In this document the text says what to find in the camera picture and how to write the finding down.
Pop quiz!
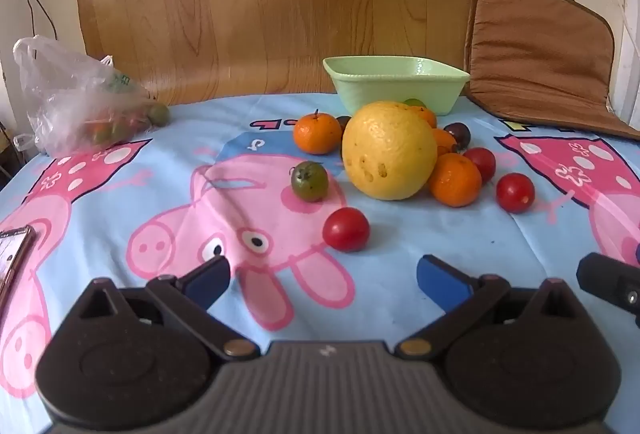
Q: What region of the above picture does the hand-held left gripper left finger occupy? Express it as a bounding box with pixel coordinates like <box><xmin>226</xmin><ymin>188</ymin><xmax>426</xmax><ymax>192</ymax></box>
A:
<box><xmin>62</xmin><ymin>255</ymin><xmax>262</xmax><ymax>362</ymax></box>

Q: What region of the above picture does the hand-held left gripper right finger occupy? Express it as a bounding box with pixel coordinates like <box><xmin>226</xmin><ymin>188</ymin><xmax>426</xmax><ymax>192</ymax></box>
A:
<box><xmin>394</xmin><ymin>254</ymin><xmax>597</xmax><ymax>361</ymax></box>

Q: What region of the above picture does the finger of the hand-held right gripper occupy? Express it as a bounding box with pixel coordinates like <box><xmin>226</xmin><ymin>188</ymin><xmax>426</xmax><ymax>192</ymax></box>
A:
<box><xmin>576</xmin><ymin>252</ymin><xmax>640</xmax><ymax>329</ymax></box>

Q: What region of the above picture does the orange tomato with calyx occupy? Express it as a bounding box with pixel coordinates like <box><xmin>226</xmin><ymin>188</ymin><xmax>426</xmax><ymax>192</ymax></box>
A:
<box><xmin>426</xmin><ymin>153</ymin><xmax>483</xmax><ymax>208</ymax></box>

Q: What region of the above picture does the red tomato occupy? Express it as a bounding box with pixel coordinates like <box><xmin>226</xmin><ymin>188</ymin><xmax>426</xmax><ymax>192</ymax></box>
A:
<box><xmin>462</xmin><ymin>147</ymin><xmax>497</xmax><ymax>185</ymax></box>
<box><xmin>322</xmin><ymin>207</ymin><xmax>371</xmax><ymax>253</ymax></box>
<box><xmin>496</xmin><ymin>173</ymin><xmax>536</xmax><ymax>214</ymax></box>

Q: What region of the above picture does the large yellow grapefruit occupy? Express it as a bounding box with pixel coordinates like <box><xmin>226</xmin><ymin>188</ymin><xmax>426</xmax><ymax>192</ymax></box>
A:
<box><xmin>341</xmin><ymin>100</ymin><xmax>439</xmax><ymax>201</ymax></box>

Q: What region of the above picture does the green reddish tomato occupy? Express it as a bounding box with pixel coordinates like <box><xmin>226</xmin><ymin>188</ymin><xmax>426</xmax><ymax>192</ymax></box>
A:
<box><xmin>291</xmin><ymin>161</ymin><xmax>329</xmax><ymax>203</ymax></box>

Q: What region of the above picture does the dark red plum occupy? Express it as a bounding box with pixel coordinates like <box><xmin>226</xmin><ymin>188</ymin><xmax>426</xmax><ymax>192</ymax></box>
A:
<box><xmin>444</xmin><ymin>122</ymin><xmax>472</xmax><ymax>151</ymax></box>

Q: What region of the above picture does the tangerine with stem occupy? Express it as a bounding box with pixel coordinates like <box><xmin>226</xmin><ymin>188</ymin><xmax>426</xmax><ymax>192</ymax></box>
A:
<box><xmin>293</xmin><ymin>110</ymin><xmax>343</xmax><ymax>156</ymax></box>

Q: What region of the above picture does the pale green bowl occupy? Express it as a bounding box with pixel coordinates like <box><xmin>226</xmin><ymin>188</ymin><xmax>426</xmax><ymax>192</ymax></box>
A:
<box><xmin>322</xmin><ymin>56</ymin><xmax>471</xmax><ymax>116</ymax></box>

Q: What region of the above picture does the cartoon pig printed cloth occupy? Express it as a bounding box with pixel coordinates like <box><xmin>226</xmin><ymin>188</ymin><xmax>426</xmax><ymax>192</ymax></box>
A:
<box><xmin>0</xmin><ymin>92</ymin><xmax>640</xmax><ymax>434</ymax></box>

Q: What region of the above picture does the small olive green fruit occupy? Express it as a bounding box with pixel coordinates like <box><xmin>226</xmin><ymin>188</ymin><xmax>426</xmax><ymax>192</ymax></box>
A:
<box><xmin>147</xmin><ymin>102</ymin><xmax>171</xmax><ymax>128</ymax></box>

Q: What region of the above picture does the smartphone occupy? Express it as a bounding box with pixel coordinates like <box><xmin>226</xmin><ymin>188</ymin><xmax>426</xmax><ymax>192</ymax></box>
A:
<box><xmin>0</xmin><ymin>224</ymin><xmax>37</xmax><ymax>310</ymax></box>

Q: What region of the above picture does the clear plastic bag of fruit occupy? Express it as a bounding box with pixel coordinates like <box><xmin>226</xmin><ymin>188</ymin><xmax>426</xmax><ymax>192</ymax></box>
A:
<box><xmin>12</xmin><ymin>35</ymin><xmax>168</xmax><ymax>159</ymax></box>

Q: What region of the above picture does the brown cushion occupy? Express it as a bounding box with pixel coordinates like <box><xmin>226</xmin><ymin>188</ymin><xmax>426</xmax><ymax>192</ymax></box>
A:
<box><xmin>464</xmin><ymin>0</ymin><xmax>640</xmax><ymax>141</ymax></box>

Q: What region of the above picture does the wood grain panel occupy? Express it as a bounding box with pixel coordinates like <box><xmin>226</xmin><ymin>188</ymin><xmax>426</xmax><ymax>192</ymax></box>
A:
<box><xmin>69</xmin><ymin>0</ymin><xmax>483</xmax><ymax>107</ymax></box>

